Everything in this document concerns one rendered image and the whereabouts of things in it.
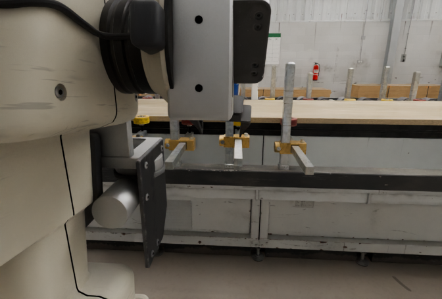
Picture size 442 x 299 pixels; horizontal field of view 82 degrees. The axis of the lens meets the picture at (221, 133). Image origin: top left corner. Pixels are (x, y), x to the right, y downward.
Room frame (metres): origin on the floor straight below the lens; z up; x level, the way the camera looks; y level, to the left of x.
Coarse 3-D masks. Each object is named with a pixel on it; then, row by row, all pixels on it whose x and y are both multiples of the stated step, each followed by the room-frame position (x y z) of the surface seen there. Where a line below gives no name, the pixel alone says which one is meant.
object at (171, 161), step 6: (192, 132) 1.28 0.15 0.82; (180, 144) 1.07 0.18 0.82; (174, 150) 0.98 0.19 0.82; (180, 150) 0.99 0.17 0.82; (168, 156) 0.91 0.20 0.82; (174, 156) 0.91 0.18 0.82; (180, 156) 0.98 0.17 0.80; (168, 162) 0.86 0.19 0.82; (174, 162) 0.88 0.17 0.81; (168, 168) 0.86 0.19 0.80
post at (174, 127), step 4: (172, 120) 1.11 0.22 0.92; (176, 120) 1.11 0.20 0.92; (172, 124) 1.11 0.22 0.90; (176, 124) 1.11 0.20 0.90; (172, 128) 1.11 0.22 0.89; (176, 128) 1.11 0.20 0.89; (172, 132) 1.11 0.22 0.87; (176, 132) 1.11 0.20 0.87; (172, 136) 1.11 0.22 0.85; (176, 136) 1.11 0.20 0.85; (180, 160) 1.14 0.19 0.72
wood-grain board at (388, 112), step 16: (144, 112) 1.43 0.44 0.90; (160, 112) 1.43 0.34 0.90; (256, 112) 1.43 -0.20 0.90; (272, 112) 1.43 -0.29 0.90; (304, 112) 1.43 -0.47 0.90; (320, 112) 1.43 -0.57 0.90; (336, 112) 1.43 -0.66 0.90; (352, 112) 1.43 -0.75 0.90; (368, 112) 1.43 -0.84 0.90; (384, 112) 1.43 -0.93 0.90; (400, 112) 1.43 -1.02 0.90; (416, 112) 1.43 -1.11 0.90; (432, 112) 1.43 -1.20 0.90
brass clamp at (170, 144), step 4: (168, 140) 1.11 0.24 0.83; (172, 140) 1.10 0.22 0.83; (176, 140) 1.10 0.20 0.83; (180, 140) 1.10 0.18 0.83; (184, 140) 1.10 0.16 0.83; (188, 140) 1.10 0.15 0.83; (192, 140) 1.10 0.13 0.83; (164, 144) 1.11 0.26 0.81; (168, 144) 1.11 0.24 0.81; (172, 144) 1.10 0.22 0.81; (176, 144) 1.10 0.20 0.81; (188, 144) 1.10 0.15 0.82; (192, 144) 1.10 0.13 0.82; (168, 148) 1.11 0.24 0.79; (172, 148) 1.10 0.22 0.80; (188, 148) 1.10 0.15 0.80; (192, 148) 1.10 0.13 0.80
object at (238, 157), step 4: (236, 132) 1.21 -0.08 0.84; (236, 140) 1.07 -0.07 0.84; (240, 140) 1.07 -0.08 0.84; (236, 144) 1.01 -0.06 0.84; (240, 144) 1.01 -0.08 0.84; (236, 148) 0.96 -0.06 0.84; (240, 148) 0.96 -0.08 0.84; (236, 152) 0.90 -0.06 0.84; (240, 152) 0.90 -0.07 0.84; (236, 156) 0.86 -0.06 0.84; (240, 156) 0.86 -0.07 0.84; (236, 160) 0.84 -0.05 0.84; (240, 160) 0.84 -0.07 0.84; (236, 164) 0.84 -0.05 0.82; (240, 164) 0.84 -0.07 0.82
